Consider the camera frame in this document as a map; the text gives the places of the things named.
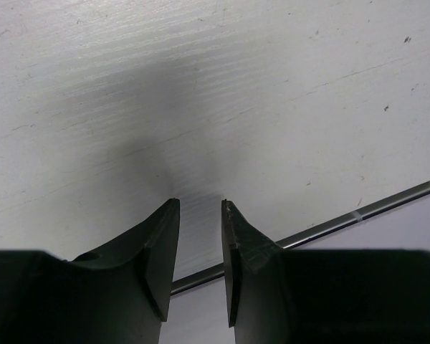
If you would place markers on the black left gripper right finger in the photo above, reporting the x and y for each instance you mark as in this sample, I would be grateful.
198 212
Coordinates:
275 295

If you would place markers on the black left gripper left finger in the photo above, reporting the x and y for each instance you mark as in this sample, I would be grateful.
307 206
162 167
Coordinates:
118 292

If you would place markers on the metal table edge rail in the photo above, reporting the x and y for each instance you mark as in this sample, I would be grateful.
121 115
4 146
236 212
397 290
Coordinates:
316 232

